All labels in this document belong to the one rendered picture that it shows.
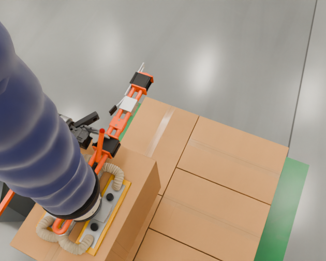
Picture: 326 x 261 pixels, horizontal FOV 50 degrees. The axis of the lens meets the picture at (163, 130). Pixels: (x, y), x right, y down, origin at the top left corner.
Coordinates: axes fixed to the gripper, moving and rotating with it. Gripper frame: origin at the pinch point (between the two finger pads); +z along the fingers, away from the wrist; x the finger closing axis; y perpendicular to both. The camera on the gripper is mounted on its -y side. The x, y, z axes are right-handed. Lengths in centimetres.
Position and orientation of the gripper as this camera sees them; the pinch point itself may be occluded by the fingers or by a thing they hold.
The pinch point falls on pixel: (109, 140)
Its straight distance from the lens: 153.0
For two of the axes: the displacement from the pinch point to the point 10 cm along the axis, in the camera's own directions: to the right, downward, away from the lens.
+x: -0.4, -4.6, -8.9
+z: 9.1, 3.5, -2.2
